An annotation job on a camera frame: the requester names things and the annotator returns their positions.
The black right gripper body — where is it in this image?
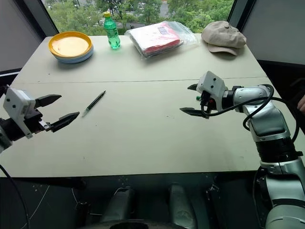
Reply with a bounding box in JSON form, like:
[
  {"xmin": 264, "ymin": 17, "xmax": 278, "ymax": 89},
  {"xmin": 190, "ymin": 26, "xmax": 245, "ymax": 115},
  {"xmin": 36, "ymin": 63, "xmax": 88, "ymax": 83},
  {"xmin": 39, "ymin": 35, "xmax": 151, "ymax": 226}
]
[{"xmin": 196, "ymin": 88, "xmax": 216, "ymax": 119}]

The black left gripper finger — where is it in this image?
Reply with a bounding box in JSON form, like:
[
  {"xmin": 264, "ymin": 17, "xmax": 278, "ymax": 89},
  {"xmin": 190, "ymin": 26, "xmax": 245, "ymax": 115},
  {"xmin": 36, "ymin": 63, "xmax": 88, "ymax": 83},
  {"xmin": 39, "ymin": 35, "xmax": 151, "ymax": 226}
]
[
  {"xmin": 35, "ymin": 94, "xmax": 62, "ymax": 109},
  {"xmin": 44, "ymin": 111, "xmax": 80, "ymax": 134}
]

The dark green pen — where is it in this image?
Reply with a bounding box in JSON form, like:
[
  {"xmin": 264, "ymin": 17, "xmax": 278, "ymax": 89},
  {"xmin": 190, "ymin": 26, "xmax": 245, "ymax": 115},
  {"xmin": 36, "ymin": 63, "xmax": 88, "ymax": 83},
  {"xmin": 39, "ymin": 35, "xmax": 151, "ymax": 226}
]
[{"xmin": 82, "ymin": 90, "xmax": 107, "ymax": 118}]

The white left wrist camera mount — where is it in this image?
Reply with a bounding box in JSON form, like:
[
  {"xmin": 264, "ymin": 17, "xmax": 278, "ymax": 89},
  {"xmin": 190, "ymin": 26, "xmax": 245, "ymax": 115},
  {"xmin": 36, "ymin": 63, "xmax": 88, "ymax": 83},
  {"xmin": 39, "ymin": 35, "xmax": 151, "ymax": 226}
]
[{"xmin": 2, "ymin": 87, "xmax": 37, "ymax": 139}]

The green plastic bottle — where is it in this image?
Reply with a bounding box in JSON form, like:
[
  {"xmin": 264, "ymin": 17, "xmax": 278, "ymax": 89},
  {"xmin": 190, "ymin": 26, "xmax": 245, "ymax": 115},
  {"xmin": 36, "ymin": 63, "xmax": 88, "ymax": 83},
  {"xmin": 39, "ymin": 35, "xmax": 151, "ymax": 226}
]
[{"xmin": 103, "ymin": 11, "xmax": 122, "ymax": 51}]

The dark rounded grey shape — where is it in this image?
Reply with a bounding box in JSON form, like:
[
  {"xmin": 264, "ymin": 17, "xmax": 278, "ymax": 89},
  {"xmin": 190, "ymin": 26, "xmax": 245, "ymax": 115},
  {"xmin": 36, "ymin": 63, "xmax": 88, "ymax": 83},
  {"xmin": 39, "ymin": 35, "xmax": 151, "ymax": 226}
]
[{"xmin": 100, "ymin": 186, "xmax": 137, "ymax": 224}]

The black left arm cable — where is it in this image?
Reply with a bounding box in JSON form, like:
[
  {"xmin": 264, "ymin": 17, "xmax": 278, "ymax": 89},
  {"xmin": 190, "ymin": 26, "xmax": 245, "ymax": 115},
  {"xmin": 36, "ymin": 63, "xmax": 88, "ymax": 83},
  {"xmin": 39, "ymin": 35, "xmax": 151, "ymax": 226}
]
[{"xmin": 0, "ymin": 164, "xmax": 31, "ymax": 229}]

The beige flat cap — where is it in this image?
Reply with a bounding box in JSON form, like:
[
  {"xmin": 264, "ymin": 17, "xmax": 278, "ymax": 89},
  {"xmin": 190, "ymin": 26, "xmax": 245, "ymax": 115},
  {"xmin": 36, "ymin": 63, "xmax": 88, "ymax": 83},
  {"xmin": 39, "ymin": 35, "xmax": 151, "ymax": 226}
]
[{"xmin": 201, "ymin": 21, "xmax": 247, "ymax": 57}]

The clear bag with red contents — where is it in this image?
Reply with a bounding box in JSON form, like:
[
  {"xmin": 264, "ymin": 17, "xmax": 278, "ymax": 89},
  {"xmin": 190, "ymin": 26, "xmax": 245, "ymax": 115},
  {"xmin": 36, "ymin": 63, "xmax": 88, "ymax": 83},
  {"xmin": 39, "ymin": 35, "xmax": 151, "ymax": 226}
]
[{"xmin": 124, "ymin": 21, "xmax": 200, "ymax": 61}]

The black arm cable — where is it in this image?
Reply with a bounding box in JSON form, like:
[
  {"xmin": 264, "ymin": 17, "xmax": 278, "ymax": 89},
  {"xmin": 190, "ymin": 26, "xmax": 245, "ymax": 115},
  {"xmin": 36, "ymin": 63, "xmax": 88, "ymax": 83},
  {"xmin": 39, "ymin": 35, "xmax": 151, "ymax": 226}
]
[
  {"xmin": 200, "ymin": 83, "xmax": 300, "ymax": 150},
  {"xmin": 0, "ymin": 164, "xmax": 31, "ymax": 229}
]

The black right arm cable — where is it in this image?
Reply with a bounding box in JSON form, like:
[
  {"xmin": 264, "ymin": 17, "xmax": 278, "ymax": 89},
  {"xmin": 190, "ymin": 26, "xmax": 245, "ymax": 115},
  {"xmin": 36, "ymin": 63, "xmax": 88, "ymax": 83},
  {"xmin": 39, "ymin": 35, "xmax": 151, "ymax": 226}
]
[{"xmin": 200, "ymin": 83, "xmax": 300, "ymax": 150}]

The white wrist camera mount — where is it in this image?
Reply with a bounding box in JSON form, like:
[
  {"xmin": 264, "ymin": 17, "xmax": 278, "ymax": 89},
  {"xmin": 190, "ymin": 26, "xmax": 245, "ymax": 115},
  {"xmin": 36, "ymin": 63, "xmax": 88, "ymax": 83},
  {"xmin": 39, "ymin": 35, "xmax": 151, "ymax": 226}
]
[
  {"xmin": 196, "ymin": 70, "xmax": 229, "ymax": 113},
  {"xmin": 2, "ymin": 87, "xmax": 37, "ymax": 139}
]

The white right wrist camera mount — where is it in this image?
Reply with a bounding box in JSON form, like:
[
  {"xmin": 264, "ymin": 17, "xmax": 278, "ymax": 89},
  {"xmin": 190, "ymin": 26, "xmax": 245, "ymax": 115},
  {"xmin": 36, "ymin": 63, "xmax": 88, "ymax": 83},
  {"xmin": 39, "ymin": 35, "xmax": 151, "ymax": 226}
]
[{"xmin": 196, "ymin": 70, "xmax": 229, "ymax": 113}]

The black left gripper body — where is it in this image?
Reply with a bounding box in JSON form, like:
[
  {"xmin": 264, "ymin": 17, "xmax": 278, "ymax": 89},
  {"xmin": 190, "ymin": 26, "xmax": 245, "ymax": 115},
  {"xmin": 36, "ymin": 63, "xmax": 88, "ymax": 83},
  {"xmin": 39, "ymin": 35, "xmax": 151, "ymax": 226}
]
[{"xmin": 23, "ymin": 99, "xmax": 52, "ymax": 135}]

